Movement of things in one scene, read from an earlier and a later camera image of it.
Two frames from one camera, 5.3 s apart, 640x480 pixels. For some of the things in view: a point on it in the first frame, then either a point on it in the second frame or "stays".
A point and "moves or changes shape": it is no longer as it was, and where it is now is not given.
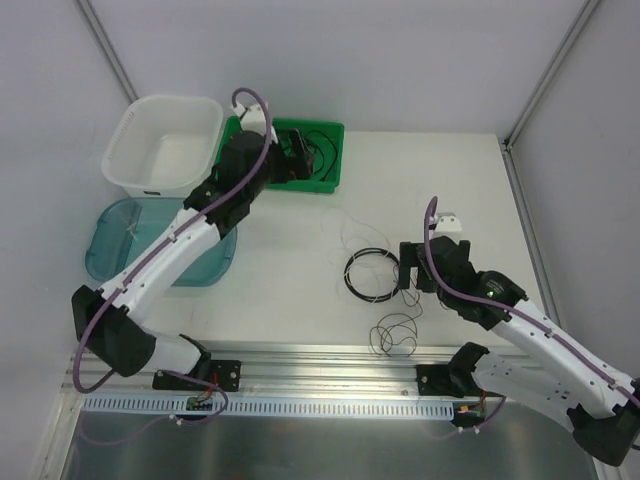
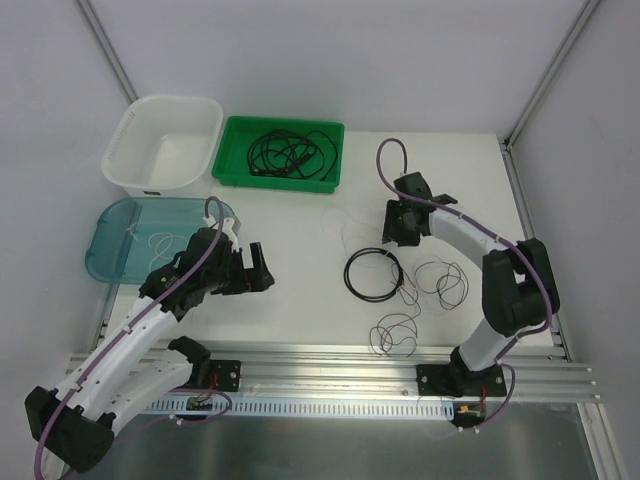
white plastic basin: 162,147 stays
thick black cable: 347,269 stays
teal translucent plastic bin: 123,227 stays
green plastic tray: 324,139 stays
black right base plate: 456,380 stays
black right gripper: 417,265 -> 395,223
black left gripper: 292,157 -> 245,279
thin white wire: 359,222 moves or changes shape
